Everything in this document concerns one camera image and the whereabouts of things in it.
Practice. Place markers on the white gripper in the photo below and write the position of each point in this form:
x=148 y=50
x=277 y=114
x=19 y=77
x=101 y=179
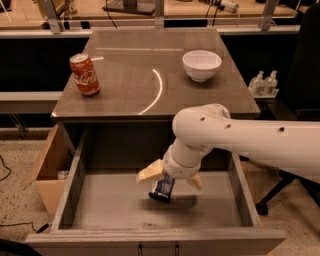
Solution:
x=179 y=167

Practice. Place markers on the dark blue rxbar snack bar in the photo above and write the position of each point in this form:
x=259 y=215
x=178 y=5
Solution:
x=163 y=189

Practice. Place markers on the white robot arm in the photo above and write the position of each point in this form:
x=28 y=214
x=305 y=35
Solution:
x=292 y=146

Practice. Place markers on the grey open top drawer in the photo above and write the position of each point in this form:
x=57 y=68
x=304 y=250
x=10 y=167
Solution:
x=104 y=211

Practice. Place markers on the grey cabinet counter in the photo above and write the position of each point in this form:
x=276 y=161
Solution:
x=141 y=76

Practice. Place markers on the white ceramic bowl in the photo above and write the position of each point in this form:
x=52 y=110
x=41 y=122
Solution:
x=201 y=65

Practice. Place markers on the clear pump bottle left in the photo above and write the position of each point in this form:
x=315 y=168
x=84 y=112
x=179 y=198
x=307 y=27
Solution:
x=256 y=84

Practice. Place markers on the clear pump bottle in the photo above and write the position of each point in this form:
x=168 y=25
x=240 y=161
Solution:
x=256 y=84
x=270 y=83

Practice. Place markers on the cardboard box on floor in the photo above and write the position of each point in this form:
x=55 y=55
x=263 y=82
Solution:
x=54 y=157

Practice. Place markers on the clear pump bottle right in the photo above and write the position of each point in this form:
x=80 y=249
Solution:
x=270 y=83

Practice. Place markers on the red coca-cola can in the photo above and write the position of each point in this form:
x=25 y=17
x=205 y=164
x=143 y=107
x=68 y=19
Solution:
x=84 y=73

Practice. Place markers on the black office chair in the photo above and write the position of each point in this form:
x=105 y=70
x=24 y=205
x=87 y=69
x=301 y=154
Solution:
x=300 y=96

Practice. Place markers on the white power adapter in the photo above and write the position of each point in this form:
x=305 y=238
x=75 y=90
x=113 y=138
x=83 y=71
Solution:
x=229 y=6

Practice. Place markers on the black monitor stand base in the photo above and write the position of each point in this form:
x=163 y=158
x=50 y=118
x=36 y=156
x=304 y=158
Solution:
x=141 y=7

